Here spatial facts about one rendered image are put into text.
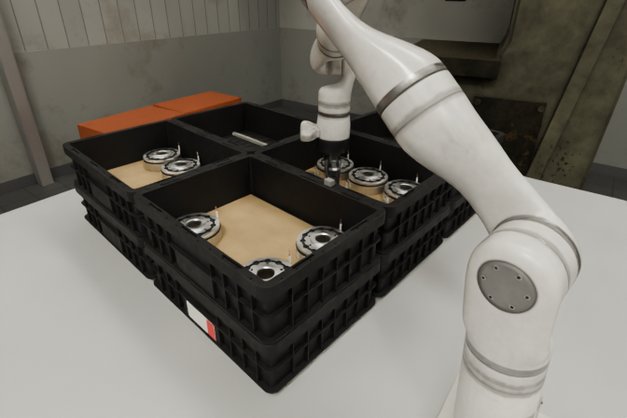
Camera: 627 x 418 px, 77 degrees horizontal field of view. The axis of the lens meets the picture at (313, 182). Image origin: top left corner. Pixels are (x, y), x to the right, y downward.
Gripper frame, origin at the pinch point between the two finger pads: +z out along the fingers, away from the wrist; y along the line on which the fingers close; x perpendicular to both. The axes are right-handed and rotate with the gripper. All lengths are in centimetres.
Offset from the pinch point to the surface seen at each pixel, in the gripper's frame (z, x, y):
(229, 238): 2.3, 22.0, -16.7
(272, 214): 2.2, 13.7, -7.1
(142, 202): -7.8, 36.9, -19.3
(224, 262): -7.7, 18.3, -37.6
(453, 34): -9, -124, 275
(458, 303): 15.2, -25.8, -22.3
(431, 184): -7.2, -20.1, -11.1
